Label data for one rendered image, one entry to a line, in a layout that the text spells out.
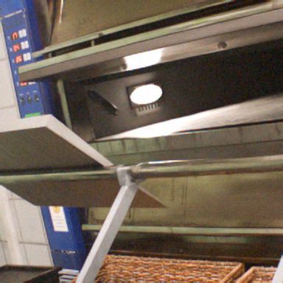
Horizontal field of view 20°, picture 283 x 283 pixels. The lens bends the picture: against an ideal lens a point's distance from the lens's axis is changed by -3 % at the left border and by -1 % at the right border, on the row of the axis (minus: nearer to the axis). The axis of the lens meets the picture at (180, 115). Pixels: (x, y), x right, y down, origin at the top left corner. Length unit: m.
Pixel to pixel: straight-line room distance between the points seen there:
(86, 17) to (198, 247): 0.69
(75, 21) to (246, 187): 0.71
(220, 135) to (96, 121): 0.61
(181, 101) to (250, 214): 0.83
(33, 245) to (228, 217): 0.97
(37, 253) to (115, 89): 0.63
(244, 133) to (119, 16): 0.48
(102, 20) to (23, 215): 0.84
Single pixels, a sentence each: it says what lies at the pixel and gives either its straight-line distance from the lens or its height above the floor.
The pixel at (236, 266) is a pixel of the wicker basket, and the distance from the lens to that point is 1.99.
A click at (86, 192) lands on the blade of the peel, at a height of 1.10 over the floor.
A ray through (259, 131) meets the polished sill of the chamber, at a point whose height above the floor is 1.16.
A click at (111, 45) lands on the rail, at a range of 1.95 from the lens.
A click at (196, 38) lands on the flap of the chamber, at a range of 1.73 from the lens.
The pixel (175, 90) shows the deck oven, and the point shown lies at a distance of 2.66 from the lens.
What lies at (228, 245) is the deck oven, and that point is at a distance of 2.03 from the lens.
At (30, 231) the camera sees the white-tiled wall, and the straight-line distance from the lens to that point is 2.75.
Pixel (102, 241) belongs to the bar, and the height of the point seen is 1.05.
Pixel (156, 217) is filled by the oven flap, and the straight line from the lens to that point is 2.17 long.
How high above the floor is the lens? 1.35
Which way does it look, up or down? 3 degrees down
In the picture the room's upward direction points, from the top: 12 degrees counter-clockwise
